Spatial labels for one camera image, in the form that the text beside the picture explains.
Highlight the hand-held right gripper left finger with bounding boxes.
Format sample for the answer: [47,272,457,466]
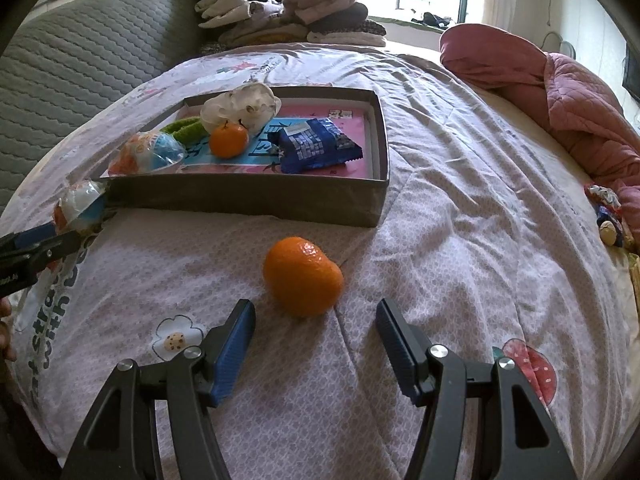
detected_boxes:
[60,299,257,480]

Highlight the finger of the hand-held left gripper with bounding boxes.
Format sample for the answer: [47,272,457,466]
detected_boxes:
[0,222,61,256]
[30,231,83,268]

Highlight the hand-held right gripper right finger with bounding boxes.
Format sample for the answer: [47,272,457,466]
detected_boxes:
[375,298,578,480]

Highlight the orange and blue snack packet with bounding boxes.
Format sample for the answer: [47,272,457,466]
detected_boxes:
[107,130,188,177]
[52,180,113,236]

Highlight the orange mandarin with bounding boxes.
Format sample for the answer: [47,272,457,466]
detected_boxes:
[209,121,250,160]
[262,236,345,318]

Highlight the brown cardboard box tray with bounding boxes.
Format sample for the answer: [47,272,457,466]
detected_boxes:
[90,85,391,228]

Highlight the green fuzzy ring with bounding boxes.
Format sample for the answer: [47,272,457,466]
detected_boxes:
[160,116,207,150]

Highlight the person's left hand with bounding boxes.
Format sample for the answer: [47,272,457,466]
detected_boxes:
[0,296,17,363]

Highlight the pink floral bedsheet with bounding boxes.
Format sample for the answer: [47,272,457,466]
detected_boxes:
[0,42,640,480]

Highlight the grey quilted headboard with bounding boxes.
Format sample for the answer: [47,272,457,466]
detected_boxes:
[0,0,211,216]

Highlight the dark blue snack packet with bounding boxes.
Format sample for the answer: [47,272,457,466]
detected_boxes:
[272,117,363,175]

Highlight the small plush toy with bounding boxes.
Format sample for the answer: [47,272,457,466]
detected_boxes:
[585,184,626,248]

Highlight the pink quilt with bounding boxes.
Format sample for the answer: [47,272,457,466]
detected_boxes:
[439,22,640,251]

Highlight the dark clothes on windowsill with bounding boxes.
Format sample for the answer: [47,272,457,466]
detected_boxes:
[410,10,453,28]

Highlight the stack of folded clothes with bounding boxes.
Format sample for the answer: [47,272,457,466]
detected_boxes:
[187,0,388,58]

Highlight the white electric fan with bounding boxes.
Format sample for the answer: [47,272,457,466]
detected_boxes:
[542,30,576,61]

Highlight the black wall screen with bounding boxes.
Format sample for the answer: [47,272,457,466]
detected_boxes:
[622,42,640,106]

